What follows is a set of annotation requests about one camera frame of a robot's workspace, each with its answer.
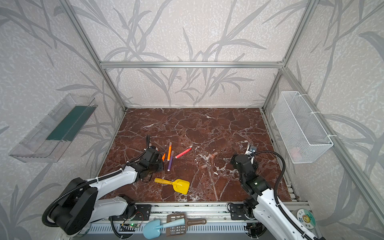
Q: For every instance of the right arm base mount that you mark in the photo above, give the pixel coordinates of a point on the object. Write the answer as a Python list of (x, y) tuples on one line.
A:
[(237, 212)]

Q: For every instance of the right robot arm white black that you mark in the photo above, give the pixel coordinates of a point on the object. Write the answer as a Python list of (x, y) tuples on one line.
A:
[(264, 204)]

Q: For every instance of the small circuit board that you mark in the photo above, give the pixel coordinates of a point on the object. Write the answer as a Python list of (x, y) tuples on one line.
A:
[(129, 227)]

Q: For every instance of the white wire mesh basket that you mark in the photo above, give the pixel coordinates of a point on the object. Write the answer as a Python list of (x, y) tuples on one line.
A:
[(299, 127)]

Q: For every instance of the yellow toy shovel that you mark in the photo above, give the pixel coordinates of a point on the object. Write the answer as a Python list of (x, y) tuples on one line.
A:
[(179, 186)]

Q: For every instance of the light blue toy shovel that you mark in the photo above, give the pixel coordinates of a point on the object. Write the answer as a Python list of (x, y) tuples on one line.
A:
[(153, 228)]

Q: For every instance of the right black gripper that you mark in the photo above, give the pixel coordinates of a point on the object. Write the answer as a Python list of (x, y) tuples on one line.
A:
[(240, 159)]

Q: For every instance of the purple highlighter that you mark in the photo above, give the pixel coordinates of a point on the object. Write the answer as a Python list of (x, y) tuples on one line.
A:
[(170, 161)]

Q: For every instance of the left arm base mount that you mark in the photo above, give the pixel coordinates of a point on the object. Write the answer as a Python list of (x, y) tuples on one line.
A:
[(137, 212)]

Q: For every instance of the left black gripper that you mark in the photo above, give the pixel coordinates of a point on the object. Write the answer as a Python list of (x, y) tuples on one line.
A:
[(154, 160)]

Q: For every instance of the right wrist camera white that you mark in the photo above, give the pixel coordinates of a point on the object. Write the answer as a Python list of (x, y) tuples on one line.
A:
[(251, 150)]

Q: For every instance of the red object in basket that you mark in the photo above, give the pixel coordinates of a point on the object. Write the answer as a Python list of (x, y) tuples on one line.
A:
[(296, 154)]

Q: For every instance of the brown toy sieve scoop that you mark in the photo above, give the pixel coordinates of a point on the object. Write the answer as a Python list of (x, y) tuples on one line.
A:
[(182, 229)]

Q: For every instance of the orange highlighter pair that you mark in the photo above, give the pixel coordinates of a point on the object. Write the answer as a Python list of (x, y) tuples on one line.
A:
[(169, 151)]

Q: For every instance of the clear plastic wall tray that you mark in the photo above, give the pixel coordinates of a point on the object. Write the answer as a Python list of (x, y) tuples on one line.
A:
[(48, 141)]

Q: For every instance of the pink highlighter centre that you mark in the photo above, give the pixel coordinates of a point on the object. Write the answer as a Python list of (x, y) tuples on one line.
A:
[(183, 153)]

